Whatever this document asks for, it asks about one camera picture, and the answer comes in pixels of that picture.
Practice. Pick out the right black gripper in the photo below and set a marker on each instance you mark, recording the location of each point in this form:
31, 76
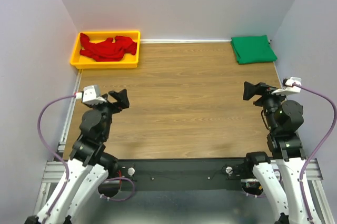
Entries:
261, 88

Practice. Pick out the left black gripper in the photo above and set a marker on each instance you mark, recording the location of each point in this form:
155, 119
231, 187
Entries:
122, 102

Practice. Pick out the red t shirt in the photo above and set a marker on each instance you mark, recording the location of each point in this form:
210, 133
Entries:
112, 49

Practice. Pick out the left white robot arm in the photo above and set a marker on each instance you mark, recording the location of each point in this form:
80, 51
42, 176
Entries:
88, 165

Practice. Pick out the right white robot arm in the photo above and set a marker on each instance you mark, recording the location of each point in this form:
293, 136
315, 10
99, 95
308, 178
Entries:
290, 199

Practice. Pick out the folded green t shirt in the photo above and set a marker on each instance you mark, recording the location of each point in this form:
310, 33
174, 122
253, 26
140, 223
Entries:
252, 49

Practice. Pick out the yellow plastic tray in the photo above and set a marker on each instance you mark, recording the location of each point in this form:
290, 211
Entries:
83, 62

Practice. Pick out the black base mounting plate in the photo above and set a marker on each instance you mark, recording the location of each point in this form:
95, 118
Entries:
181, 175

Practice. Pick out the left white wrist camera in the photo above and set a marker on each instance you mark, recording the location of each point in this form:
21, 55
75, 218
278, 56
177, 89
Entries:
90, 95

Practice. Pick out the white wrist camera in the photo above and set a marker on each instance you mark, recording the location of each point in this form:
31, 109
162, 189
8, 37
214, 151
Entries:
291, 86
90, 95

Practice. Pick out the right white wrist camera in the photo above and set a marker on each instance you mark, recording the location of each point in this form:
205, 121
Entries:
291, 86

